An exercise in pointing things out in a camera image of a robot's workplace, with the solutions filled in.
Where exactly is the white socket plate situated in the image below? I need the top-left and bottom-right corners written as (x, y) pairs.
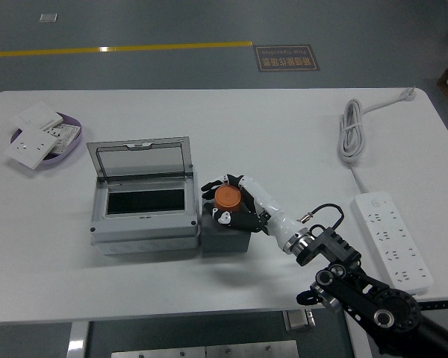
top-left (4, 125), bottom-right (60, 172)

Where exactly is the white printed socket panel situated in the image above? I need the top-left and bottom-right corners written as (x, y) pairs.
top-left (40, 124), bottom-right (82, 156)

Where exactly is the white table leg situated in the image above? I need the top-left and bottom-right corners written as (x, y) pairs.
top-left (343, 315), bottom-right (374, 358)
top-left (66, 321), bottom-right (90, 358)

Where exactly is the orange cylinder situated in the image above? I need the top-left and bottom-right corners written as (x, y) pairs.
top-left (213, 186), bottom-right (244, 215)

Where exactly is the brown floor sign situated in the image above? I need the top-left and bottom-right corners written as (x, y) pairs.
top-left (252, 44), bottom-right (321, 73)

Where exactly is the grey cube with round hole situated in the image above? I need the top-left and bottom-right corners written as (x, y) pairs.
top-left (200, 203), bottom-right (252, 255)

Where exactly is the purple tray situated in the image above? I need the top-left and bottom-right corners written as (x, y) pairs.
top-left (9, 111), bottom-right (84, 172)

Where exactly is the white power cord with plug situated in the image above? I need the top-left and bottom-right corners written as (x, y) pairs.
top-left (335, 86), bottom-right (419, 195)

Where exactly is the grey under-table bracket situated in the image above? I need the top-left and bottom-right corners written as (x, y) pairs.
top-left (282, 308), bottom-right (317, 333)

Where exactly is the white power strip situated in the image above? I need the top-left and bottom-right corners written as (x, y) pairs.
top-left (349, 191), bottom-right (434, 294)

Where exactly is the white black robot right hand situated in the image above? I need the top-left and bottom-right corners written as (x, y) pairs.
top-left (200, 173), bottom-right (302, 255)

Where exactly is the grey junction box clear lid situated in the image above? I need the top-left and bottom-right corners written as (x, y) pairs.
top-left (85, 136), bottom-right (202, 257)

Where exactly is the white switch plate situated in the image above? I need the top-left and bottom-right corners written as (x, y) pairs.
top-left (10, 101), bottom-right (65, 131)

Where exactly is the grey metal base plate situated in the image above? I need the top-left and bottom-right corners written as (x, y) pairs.
top-left (205, 339), bottom-right (299, 358)
top-left (111, 345), bottom-right (207, 358)

